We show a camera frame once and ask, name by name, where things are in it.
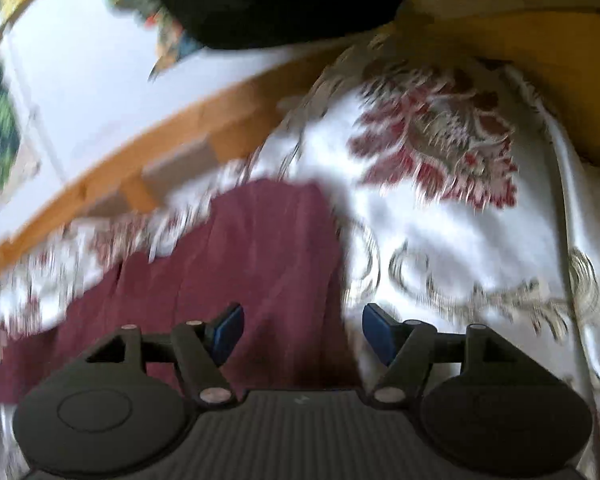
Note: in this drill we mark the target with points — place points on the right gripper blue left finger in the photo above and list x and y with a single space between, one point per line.
201 349

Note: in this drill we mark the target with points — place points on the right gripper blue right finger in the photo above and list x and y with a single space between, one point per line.
404 348

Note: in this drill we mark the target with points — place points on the maroon long-sleeve sweater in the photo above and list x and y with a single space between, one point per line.
270 247

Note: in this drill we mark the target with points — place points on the white floral satin bedspread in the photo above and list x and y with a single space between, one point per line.
458 201

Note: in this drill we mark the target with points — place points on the anime character poster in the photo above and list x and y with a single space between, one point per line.
18 161

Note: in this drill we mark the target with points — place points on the colourful peacock poster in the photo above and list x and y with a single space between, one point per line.
173 42

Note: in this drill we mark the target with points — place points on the wooden bed frame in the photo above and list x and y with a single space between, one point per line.
556 41

